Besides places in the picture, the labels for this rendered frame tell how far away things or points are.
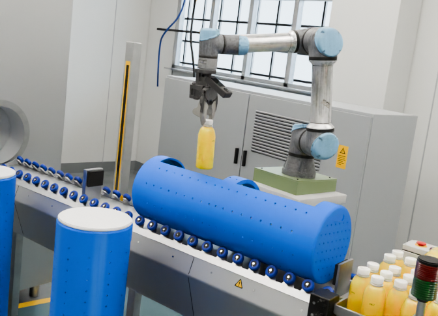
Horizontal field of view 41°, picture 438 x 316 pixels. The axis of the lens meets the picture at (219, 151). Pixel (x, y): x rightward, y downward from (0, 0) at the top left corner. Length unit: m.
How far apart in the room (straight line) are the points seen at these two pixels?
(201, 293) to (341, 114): 1.82
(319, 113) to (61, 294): 1.23
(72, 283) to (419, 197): 3.34
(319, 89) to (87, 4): 5.13
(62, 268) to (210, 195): 0.60
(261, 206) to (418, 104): 3.02
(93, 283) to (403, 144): 2.42
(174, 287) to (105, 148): 5.26
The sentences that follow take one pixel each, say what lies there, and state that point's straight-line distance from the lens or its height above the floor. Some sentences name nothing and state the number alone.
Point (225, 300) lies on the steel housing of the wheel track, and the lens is 2.27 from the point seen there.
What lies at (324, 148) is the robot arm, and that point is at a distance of 2.44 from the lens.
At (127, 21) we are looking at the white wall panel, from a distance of 7.55.
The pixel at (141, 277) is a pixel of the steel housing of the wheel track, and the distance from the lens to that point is 2.59.
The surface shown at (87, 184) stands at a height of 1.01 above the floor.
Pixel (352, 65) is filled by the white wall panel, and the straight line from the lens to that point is 4.97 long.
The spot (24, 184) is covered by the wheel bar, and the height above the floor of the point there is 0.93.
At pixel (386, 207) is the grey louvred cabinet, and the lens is 4.01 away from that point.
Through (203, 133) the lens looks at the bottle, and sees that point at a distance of 2.25.
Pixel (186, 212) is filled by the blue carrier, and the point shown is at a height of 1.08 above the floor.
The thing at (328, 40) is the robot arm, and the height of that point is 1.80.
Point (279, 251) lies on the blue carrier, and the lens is 2.06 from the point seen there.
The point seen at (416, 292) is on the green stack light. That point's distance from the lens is 1.59.
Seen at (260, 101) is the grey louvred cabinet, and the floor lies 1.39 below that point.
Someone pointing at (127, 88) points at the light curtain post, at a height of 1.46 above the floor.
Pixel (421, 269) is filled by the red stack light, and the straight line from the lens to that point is 1.57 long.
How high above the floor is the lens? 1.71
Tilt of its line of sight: 10 degrees down
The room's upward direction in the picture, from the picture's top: 7 degrees clockwise
